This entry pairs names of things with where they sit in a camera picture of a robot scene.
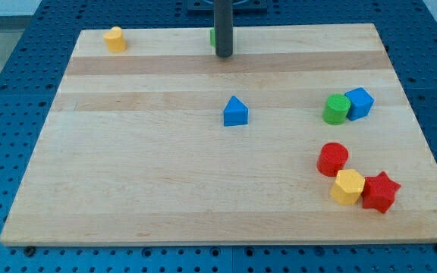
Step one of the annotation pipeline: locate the red cylinder block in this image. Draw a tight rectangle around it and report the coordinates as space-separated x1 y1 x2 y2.
316 143 349 177

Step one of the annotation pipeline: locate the wooden board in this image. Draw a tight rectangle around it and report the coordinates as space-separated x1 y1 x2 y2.
0 24 437 246

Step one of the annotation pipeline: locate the blue cube block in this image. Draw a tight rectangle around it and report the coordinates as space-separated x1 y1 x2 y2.
344 87 375 121

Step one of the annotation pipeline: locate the red star block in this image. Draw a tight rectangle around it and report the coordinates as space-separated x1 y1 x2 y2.
361 171 401 214

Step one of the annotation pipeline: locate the yellow hexagon block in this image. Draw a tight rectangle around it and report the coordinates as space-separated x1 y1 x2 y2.
330 169 365 205

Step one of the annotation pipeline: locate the yellow heart block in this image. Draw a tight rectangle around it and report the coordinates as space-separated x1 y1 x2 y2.
103 27 127 53

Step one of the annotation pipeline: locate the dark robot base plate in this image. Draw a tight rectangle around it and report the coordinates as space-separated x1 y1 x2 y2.
183 0 268 13

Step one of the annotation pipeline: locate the blue triangle block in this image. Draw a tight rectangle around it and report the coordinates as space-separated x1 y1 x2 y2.
223 96 249 127

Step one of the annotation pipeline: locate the green block behind rod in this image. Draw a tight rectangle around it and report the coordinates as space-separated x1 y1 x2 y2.
209 28 215 47

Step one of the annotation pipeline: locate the green cylinder block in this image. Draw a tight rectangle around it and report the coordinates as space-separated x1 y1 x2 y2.
322 93 351 125

